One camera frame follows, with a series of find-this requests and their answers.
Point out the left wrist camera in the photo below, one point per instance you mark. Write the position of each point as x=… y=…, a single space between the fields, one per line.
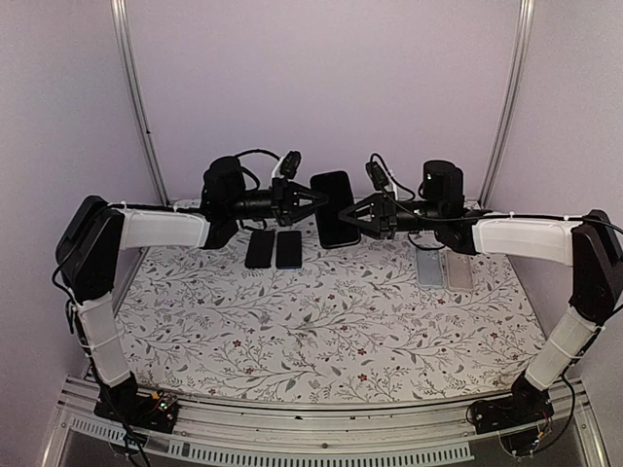
x=287 y=166

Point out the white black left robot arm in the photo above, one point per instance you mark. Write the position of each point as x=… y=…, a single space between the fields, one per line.
x=87 y=253

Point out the left aluminium frame post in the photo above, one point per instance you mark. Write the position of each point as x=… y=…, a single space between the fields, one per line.
x=119 y=11

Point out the light blue phone case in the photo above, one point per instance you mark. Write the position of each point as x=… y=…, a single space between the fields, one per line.
x=429 y=269

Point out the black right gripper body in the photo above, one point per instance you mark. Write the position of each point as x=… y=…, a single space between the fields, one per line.
x=390 y=215

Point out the black phone case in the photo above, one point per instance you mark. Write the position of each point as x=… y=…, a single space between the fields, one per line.
x=357 y=233

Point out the left arm base with board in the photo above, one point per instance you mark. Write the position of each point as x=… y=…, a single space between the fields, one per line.
x=153 y=412

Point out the beige phone case with ring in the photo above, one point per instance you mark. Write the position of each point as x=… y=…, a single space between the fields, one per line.
x=459 y=271

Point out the right arm base with board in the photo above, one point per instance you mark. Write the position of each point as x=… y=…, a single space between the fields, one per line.
x=526 y=423

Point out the right aluminium frame post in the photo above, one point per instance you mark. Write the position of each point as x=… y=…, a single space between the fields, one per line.
x=517 y=66

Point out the front aluminium rail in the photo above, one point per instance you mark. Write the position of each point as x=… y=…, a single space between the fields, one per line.
x=214 y=431

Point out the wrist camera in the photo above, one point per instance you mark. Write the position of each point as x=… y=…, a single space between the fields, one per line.
x=287 y=166
x=380 y=179

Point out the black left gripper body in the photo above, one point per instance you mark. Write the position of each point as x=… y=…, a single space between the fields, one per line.
x=280 y=201

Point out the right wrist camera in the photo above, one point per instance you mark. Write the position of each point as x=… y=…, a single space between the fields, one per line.
x=380 y=179

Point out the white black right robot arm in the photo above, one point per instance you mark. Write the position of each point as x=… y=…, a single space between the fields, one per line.
x=588 y=244

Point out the aluminium frame post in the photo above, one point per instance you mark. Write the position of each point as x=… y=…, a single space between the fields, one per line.
x=517 y=66
x=119 y=11

